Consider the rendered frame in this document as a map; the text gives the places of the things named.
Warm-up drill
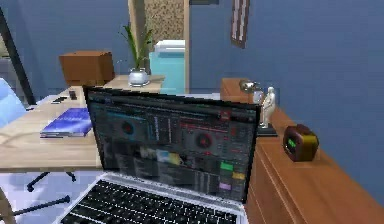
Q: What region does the silver laptop with stickers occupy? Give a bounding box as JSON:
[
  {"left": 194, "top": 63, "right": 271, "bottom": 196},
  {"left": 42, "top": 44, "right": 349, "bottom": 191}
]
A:
[{"left": 52, "top": 85, "right": 262, "bottom": 224}]

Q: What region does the silver round object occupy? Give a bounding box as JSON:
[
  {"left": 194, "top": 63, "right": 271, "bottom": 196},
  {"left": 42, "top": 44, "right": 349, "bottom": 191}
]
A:
[{"left": 239, "top": 79, "right": 263, "bottom": 94}]

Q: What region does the green plant in white pot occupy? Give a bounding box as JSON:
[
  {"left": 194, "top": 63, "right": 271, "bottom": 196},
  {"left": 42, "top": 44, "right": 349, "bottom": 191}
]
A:
[{"left": 119, "top": 23, "right": 155, "bottom": 88}]

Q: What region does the white statue on black base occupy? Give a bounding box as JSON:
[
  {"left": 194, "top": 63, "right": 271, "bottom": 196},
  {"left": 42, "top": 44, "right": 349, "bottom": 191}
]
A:
[{"left": 256, "top": 86, "right": 279, "bottom": 138}]

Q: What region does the brown alarm clock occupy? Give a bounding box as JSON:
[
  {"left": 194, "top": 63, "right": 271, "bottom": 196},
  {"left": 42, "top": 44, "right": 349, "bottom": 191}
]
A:
[{"left": 282, "top": 124, "right": 320, "bottom": 163}]

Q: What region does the brown cardboard box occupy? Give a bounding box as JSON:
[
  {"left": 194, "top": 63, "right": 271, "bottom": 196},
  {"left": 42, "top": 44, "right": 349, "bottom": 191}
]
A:
[{"left": 58, "top": 50, "right": 116, "bottom": 87}]

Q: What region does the blue book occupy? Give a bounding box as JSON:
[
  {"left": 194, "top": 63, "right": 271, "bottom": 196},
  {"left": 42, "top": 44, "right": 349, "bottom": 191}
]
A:
[{"left": 39, "top": 107, "right": 93, "bottom": 139}]

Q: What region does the brown wooden dresser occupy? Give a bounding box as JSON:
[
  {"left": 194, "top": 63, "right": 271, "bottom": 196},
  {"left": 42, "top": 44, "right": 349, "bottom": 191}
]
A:
[{"left": 220, "top": 77, "right": 384, "bottom": 224}]

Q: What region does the light wooden desk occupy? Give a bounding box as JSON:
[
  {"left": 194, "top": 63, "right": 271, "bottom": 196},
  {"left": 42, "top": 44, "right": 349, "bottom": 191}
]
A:
[{"left": 0, "top": 74, "right": 166, "bottom": 173}]

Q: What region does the light blue office chair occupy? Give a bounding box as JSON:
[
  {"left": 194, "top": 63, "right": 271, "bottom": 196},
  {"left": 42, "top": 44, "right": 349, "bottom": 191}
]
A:
[{"left": 0, "top": 77, "right": 77, "bottom": 218}]

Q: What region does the black leaning pole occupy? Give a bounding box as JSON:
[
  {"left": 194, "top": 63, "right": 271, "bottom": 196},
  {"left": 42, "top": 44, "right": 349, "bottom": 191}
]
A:
[{"left": 0, "top": 7, "right": 37, "bottom": 106}]

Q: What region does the framed wall picture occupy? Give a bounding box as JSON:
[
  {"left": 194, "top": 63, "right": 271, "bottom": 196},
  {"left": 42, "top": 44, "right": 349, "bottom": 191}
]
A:
[{"left": 230, "top": 0, "right": 251, "bottom": 50}]

